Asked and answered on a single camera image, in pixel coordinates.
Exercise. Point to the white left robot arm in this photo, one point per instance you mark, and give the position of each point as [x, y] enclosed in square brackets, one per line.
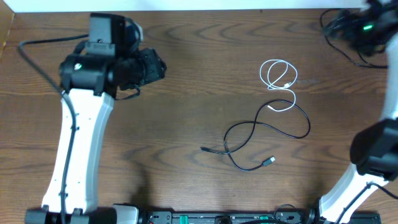
[106, 59]

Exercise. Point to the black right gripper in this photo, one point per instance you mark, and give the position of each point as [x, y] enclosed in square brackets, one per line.
[347, 23]

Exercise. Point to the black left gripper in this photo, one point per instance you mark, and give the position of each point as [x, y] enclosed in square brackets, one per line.
[154, 68]

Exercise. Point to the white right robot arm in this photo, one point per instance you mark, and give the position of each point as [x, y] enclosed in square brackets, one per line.
[373, 152]

